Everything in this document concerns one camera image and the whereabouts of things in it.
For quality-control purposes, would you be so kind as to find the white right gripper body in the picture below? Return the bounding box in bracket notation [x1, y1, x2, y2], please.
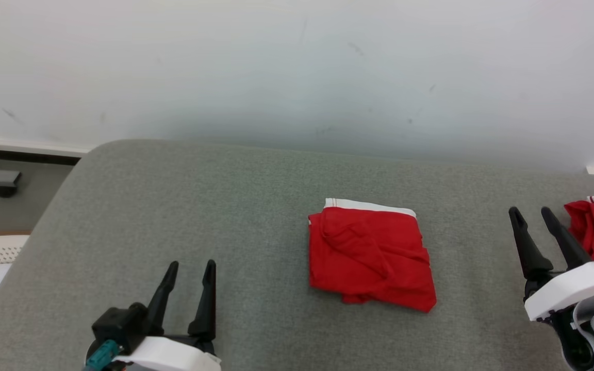
[523, 260, 594, 323]

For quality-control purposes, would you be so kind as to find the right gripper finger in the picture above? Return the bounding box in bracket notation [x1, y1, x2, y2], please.
[508, 206, 554, 282]
[541, 206, 593, 270]

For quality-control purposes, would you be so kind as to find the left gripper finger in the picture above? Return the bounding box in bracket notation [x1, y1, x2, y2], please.
[187, 259, 218, 344]
[144, 261, 179, 336]

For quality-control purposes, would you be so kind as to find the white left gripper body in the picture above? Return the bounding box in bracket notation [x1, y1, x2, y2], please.
[127, 334, 222, 371]

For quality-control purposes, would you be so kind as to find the red white jersey shirt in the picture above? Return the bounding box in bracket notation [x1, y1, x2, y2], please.
[307, 197, 438, 314]

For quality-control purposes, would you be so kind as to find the grey fabric sofa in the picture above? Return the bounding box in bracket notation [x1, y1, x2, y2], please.
[0, 139, 594, 371]

